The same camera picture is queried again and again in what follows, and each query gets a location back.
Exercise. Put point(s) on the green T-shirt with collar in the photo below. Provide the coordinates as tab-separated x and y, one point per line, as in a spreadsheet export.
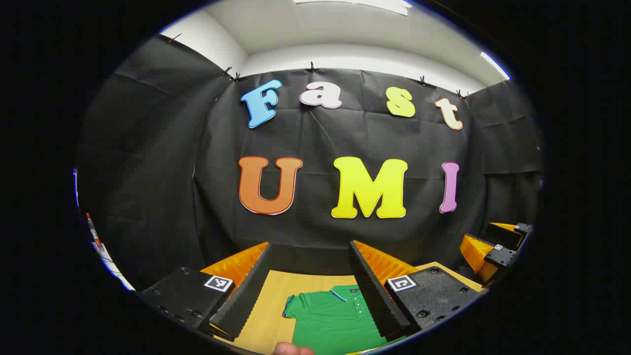
330	320

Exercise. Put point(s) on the long ceiling light panel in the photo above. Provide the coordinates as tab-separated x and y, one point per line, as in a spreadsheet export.
374	5
495	65

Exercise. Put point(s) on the row of black cloth clips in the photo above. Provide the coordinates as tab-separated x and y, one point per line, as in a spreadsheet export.
311	67

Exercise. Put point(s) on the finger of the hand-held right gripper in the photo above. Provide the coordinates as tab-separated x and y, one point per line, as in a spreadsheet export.
503	257
505	236

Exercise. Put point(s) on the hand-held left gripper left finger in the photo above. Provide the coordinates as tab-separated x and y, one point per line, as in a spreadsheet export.
246	296

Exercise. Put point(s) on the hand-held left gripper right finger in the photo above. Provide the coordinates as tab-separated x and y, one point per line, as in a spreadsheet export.
374	296

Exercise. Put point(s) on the black backdrop cloth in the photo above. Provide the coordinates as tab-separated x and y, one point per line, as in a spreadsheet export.
320	138

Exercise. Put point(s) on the white red printed board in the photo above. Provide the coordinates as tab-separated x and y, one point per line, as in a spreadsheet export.
101	249

